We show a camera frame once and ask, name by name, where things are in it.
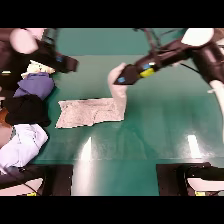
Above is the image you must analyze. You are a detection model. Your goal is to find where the grey T-shirt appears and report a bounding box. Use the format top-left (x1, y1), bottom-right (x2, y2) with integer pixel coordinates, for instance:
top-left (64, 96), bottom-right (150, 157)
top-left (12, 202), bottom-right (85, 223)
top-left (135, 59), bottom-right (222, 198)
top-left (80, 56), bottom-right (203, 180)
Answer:
top-left (55, 62), bottom-right (128, 130)

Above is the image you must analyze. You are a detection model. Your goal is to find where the black garment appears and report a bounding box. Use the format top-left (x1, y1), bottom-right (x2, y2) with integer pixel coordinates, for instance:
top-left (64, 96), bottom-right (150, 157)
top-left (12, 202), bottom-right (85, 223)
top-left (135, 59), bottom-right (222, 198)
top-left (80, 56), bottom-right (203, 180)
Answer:
top-left (3, 94), bottom-right (52, 127)
top-left (0, 49), bottom-right (31, 91)

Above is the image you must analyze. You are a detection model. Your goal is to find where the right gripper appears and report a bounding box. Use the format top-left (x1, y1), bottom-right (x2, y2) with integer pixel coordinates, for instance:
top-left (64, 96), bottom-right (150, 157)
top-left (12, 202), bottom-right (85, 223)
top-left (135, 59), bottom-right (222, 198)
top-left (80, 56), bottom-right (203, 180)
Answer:
top-left (113, 62), bottom-right (148, 87)

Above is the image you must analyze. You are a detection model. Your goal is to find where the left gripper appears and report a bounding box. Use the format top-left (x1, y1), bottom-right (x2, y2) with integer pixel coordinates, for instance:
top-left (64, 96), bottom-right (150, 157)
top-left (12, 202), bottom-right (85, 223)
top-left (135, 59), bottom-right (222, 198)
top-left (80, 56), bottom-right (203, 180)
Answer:
top-left (50, 54), bottom-right (80, 74)

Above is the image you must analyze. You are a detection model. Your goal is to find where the purple garment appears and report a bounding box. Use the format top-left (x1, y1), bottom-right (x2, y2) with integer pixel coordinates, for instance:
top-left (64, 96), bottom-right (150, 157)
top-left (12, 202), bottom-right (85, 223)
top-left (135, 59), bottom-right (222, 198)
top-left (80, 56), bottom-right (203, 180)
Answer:
top-left (13, 71), bottom-right (56, 101)

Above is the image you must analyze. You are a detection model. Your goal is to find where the lavender garment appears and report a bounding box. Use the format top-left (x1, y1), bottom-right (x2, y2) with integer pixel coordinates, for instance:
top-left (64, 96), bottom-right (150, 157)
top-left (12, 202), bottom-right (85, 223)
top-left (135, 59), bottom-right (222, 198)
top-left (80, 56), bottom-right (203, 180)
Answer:
top-left (0, 123), bottom-right (50, 175)

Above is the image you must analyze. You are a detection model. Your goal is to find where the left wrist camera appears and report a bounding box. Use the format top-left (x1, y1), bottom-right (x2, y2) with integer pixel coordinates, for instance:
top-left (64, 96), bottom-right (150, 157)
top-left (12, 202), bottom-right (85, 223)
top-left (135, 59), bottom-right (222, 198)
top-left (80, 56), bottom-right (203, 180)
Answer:
top-left (41, 28), bottom-right (60, 44)

